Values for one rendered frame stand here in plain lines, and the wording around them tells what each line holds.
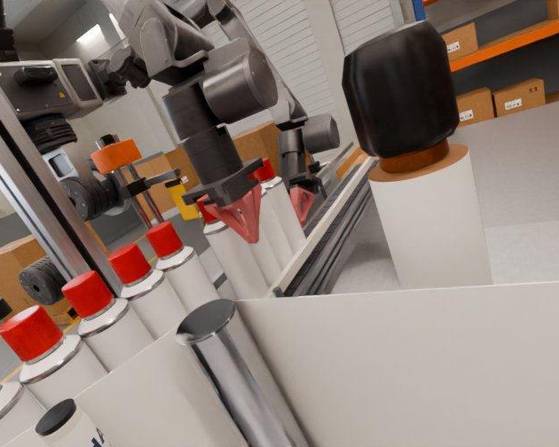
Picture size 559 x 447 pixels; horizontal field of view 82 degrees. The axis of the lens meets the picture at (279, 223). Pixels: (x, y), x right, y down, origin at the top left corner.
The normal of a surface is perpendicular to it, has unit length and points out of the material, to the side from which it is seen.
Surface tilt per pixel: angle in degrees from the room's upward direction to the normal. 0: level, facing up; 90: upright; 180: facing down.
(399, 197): 90
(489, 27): 90
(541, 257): 0
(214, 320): 0
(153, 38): 70
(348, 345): 90
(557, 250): 0
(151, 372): 90
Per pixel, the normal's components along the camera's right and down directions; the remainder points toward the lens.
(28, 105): 0.87, -0.19
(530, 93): -0.36, 0.46
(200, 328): -0.36, -0.87
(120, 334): 0.63, 0.03
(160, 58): -0.44, 0.13
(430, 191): -0.16, 0.40
